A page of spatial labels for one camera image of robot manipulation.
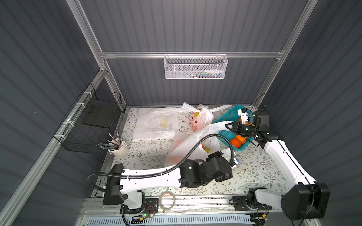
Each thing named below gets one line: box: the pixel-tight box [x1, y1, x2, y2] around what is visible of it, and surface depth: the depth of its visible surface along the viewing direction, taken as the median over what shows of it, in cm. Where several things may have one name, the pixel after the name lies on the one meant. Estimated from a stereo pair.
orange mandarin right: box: [230, 137, 242, 149], surface depth 92 cm
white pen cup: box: [107, 137, 129, 159], surface depth 88 cm
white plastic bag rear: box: [132, 106, 183, 141], surface depth 111 cm
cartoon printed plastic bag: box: [181, 102, 233, 133], surface depth 98 cm
